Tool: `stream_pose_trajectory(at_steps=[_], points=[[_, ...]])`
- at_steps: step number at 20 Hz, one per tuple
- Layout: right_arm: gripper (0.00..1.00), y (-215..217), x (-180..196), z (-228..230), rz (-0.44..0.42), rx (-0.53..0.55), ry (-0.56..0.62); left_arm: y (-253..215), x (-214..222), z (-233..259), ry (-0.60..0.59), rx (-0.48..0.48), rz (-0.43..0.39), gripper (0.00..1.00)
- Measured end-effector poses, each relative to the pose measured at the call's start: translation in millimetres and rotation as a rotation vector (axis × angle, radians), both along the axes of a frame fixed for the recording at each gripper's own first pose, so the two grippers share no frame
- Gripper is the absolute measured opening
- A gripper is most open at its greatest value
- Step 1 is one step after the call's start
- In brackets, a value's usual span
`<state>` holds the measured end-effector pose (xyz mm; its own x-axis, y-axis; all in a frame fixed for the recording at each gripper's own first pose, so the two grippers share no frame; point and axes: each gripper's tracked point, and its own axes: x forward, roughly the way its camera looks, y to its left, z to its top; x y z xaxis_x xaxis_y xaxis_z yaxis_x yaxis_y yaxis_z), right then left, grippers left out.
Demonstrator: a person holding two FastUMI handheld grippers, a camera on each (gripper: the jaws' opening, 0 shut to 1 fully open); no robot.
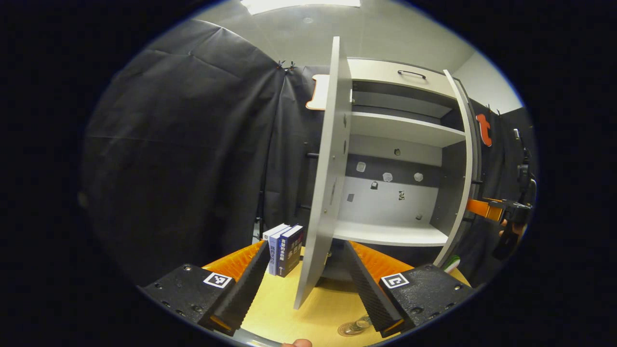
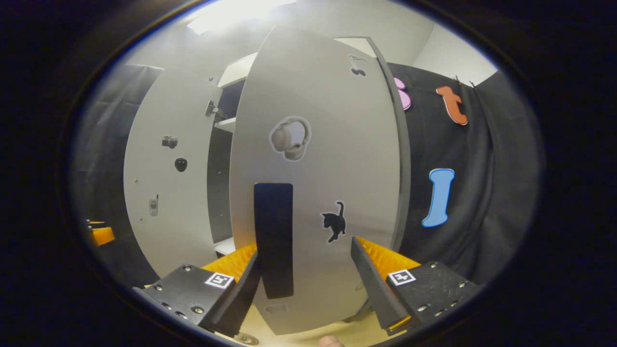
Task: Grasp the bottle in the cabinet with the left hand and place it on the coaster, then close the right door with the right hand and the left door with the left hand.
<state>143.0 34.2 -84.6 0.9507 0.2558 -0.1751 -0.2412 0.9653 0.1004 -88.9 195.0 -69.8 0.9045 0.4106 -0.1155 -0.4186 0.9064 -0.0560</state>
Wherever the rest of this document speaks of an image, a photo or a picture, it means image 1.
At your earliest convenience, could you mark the white and grey cabinet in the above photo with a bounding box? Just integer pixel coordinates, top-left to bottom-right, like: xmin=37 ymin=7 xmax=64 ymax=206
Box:
xmin=313 ymin=58 xmax=483 ymax=283

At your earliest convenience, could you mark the clear plastic bottle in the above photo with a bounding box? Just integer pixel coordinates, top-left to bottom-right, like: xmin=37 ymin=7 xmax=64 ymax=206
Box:
xmin=344 ymin=315 xmax=373 ymax=336

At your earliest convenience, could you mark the white cabinet door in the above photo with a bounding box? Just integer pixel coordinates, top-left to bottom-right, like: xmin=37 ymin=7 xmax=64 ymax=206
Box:
xmin=433 ymin=69 xmax=483 ymax=268
xmin=294 ymin=36 xmax=354 ymax=310

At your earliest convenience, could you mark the light blue book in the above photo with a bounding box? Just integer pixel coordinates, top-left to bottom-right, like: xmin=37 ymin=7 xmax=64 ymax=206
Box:
xmin=268 ymin=224 xmax=293 ymax=277

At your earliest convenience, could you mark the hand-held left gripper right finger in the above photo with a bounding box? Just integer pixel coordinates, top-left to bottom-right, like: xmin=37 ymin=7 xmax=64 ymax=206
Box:
xmin=344 ymin=240 xmax=476 ymax=338

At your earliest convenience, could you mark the dark blue book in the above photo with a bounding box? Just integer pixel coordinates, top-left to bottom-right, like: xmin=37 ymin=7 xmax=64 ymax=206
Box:
xmin=277 ymin=225 xmax=306 ymax=278

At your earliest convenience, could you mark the round brown coaster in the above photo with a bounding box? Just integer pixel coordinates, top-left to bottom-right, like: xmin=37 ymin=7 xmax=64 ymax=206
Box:
xmin=337 ymin=321 xmax=372 ymax=337

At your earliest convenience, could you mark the ceiling light panel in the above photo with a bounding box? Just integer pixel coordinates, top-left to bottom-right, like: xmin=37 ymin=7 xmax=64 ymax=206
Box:
xmin=241 ymin=0 xmax=362 ymax=15

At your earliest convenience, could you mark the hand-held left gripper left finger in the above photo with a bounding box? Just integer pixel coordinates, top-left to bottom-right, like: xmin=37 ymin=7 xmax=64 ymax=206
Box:
xmin=136 ymin=240 xmax=271 ymax=337

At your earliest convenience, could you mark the black backdrop cloth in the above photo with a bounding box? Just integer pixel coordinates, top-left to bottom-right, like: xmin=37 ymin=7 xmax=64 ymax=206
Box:
xmin=80 ymin=19 xmax=538 ymax=291

